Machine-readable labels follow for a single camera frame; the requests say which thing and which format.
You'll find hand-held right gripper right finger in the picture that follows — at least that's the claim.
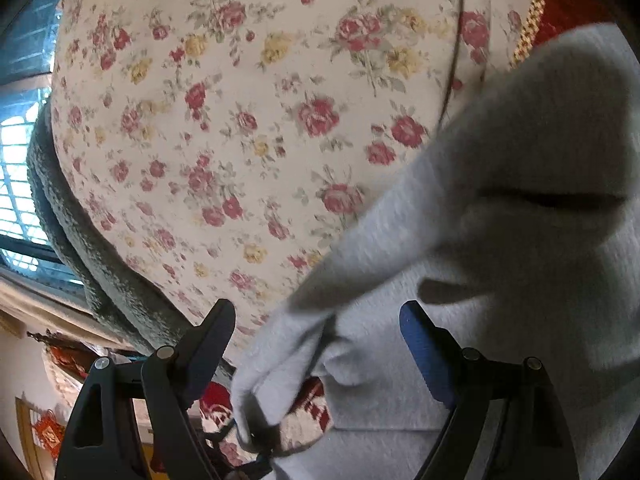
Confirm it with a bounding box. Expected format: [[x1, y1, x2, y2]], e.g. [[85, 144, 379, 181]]
[[399, 300, 581, 480]]

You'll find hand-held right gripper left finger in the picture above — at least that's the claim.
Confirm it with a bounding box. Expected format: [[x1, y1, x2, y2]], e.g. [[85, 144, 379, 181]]
[[54, 299, 237, 480]]

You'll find green fleece jacket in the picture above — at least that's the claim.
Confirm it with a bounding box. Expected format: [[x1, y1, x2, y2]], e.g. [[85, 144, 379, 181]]
[[27, 105, 236, 376]]

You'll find floral bed sheet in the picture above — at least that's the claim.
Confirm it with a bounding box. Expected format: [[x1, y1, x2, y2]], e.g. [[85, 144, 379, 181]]
[[50, 0, 538, 356]]

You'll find barred window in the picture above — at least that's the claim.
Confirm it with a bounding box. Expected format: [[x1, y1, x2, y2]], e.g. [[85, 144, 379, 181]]
[[0, 0, 86, 306]]

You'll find red patterned blanket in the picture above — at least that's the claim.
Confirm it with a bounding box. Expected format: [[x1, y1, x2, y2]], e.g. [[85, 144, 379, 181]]
[[199, 0, 618, 468]]

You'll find red wall ornament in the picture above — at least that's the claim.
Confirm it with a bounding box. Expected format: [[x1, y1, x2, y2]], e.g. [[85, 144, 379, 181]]
[[30, 407, 68, 456]]

